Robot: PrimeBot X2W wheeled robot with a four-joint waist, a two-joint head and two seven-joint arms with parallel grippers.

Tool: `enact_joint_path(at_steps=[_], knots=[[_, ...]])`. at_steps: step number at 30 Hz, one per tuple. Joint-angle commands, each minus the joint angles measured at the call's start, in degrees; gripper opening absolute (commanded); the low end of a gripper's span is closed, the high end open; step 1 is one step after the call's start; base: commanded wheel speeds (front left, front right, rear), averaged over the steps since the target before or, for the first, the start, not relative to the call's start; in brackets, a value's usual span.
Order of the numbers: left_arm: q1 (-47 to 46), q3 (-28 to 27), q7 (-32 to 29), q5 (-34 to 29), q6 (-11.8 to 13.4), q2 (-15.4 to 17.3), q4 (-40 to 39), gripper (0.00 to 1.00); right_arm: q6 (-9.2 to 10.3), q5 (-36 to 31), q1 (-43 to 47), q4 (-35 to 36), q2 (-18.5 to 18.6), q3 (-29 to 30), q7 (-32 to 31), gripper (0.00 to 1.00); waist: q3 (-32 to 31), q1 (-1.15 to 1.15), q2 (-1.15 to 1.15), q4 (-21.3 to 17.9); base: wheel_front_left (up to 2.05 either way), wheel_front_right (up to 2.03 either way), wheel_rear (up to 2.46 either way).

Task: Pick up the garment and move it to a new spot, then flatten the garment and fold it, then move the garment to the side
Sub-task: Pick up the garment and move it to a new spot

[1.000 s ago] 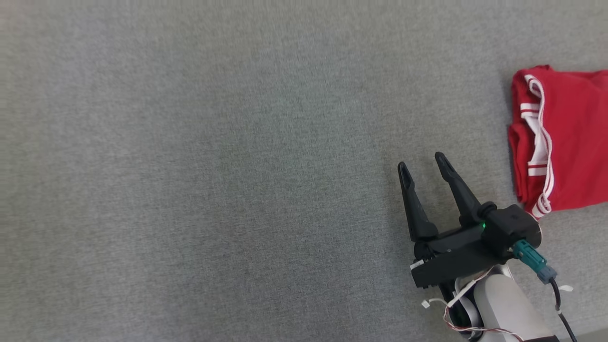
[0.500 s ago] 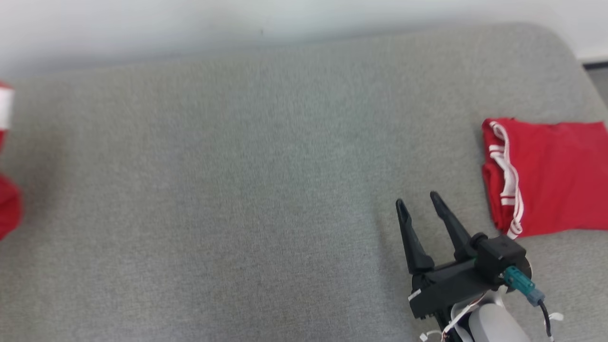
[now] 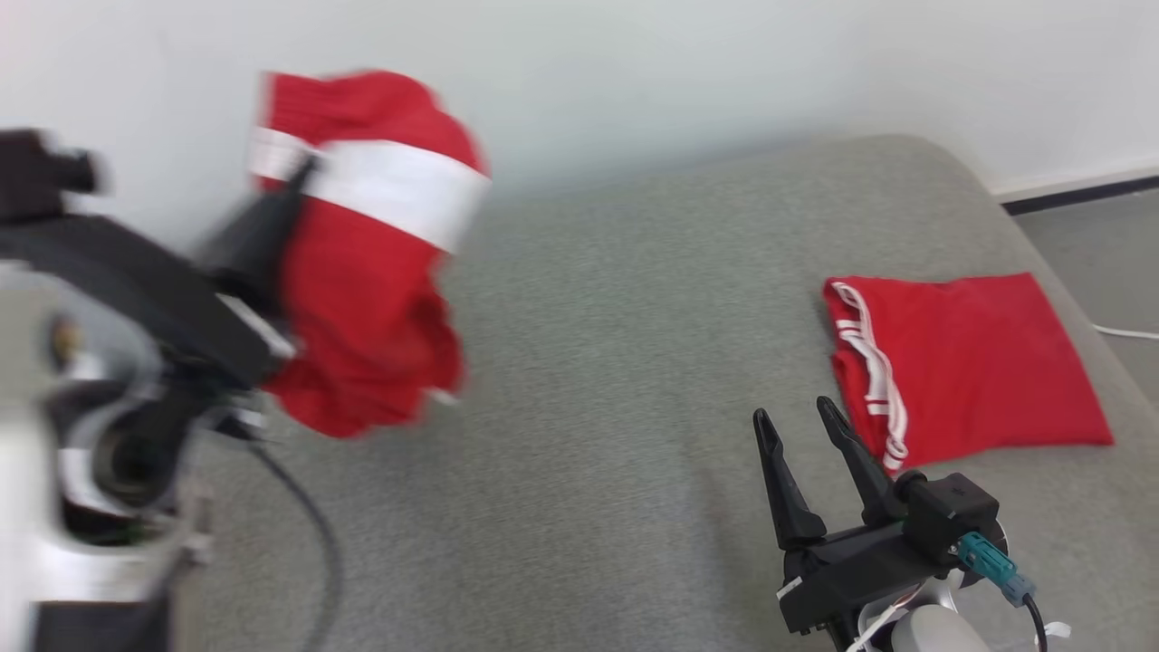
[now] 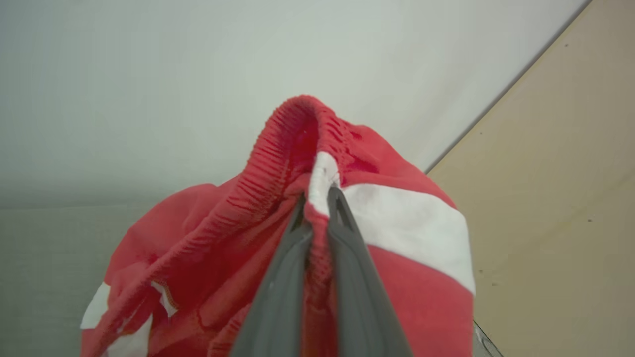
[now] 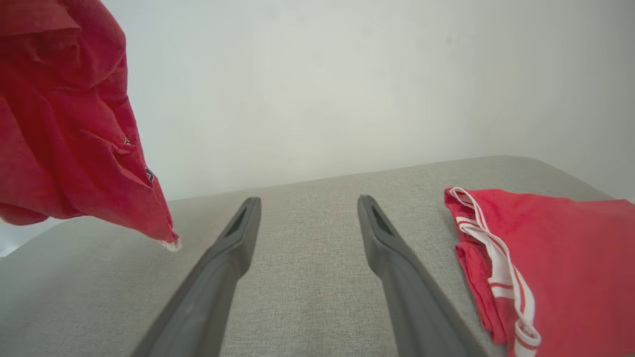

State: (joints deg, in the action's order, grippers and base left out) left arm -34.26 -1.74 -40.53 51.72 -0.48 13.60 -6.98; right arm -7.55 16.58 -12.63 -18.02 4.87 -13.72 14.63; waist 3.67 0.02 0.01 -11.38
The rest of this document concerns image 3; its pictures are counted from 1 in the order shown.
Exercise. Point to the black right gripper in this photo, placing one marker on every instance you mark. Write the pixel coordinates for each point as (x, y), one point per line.
(851, 575)

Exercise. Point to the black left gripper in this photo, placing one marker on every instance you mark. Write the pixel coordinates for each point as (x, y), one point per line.
(154, 290)

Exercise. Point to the red shorts white waistband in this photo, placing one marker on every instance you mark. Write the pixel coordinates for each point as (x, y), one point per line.
(362, 299)

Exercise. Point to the red white basketball jersey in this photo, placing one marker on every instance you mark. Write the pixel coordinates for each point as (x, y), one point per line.
(978, 362)

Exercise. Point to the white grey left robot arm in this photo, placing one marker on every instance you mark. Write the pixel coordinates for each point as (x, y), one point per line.
(18, 453)

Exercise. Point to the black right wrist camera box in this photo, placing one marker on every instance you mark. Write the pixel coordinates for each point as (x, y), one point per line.
(951, 507)

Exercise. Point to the dark wall baseboard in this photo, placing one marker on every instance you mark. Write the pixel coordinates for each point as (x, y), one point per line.
(1087, 193)

